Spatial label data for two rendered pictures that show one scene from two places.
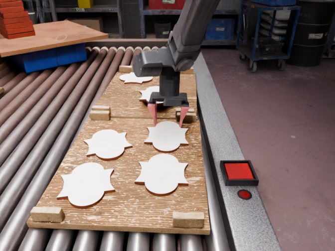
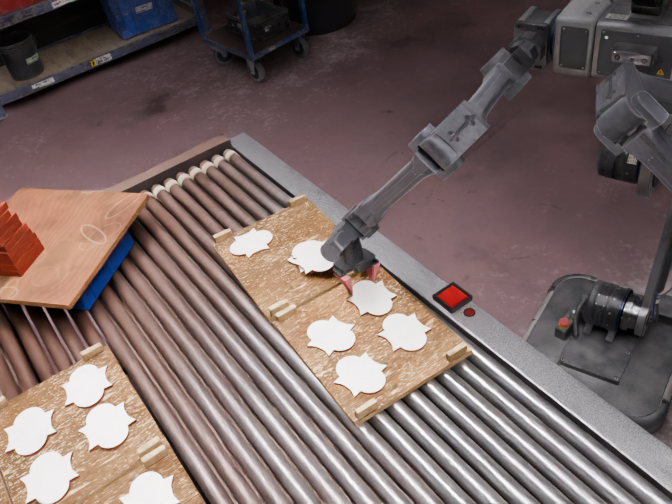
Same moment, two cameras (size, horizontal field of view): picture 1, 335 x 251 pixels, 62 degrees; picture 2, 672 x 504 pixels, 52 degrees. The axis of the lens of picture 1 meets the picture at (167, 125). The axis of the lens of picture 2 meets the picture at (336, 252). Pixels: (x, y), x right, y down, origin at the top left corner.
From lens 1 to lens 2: 1.24 m
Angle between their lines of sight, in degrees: 24
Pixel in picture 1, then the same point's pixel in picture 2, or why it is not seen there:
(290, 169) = (422, 234)
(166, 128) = (364, 291)
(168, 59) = (353, 232)
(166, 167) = (403, 326)
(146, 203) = (417, 360)
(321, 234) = (499, 298)
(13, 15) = (14, 239)
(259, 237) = (500, 336)
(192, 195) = (441, 335)
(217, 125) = (394, 258)
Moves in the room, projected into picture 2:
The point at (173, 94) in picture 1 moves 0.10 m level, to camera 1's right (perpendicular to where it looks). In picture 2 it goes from (362, 258) to (391, 241)
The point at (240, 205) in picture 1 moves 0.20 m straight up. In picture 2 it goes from (473, 322) to (472, 266)
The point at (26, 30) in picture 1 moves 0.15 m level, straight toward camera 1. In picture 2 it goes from (34, 249) to (69, 261)
